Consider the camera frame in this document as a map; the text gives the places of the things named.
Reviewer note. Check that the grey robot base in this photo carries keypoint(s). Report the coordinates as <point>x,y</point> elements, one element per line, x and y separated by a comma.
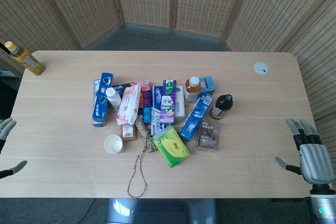
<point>160,211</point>

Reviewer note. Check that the white rectangular box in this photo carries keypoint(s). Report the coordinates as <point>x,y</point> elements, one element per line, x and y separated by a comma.
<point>180,102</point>

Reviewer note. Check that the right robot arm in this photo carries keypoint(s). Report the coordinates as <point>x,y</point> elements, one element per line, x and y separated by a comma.
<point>323,203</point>

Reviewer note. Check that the purple and green toothpaste box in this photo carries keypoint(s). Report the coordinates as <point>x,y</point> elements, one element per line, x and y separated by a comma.
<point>168,102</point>

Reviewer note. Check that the pink box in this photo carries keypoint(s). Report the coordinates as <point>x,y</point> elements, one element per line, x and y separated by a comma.
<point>145,85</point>

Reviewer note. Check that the green tissue pack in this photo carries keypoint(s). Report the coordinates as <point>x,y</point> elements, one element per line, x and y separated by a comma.
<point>172,146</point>

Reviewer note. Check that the dark Oreo cookie pack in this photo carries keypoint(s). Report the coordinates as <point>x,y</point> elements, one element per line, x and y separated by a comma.
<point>122,88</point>

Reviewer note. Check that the woven folding screen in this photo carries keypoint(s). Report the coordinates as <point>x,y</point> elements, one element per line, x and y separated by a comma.
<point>168,3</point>

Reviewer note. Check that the small white plastic bottle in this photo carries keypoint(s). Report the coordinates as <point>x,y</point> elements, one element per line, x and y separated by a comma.
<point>113,99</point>

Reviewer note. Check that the brown snack packet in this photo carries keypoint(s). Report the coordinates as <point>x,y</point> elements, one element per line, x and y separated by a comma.
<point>208,136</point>

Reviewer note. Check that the large blue toothpaste box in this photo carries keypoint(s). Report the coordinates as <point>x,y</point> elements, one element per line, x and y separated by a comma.
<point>195,117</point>

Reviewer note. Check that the dark brown sauce bottle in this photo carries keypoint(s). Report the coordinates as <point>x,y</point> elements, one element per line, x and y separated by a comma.
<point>221,107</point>

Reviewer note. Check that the blue Oreo cookie box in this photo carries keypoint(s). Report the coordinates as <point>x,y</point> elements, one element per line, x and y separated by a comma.
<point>101,100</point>

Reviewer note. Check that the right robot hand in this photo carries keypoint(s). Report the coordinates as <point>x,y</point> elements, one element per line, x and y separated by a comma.
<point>312,155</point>

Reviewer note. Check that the pink wet wipes pack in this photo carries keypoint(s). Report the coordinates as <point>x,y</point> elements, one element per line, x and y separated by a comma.
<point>128,104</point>

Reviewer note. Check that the light blue small box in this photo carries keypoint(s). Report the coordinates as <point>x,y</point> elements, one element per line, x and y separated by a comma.
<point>208,83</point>

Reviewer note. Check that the yellow-capped green tea bottle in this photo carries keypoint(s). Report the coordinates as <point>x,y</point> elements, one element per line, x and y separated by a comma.
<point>26,60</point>

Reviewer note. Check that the purple and blue block toy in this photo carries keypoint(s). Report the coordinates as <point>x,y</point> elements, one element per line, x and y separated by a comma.
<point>147,107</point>

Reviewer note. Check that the blue and white toothpaste box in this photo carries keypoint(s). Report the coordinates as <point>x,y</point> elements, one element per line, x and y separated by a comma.
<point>157,108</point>

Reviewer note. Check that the white paper cup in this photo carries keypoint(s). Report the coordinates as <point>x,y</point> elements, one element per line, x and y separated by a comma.
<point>113,144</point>

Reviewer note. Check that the white-capped orange tea bottle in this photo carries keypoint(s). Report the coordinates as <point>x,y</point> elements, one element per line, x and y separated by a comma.
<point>192,89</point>

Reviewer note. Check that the brown box with barcode label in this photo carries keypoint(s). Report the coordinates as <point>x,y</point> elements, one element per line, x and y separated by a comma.
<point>128,132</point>

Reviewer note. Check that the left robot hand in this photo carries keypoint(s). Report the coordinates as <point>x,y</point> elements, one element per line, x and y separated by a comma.
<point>5,129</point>

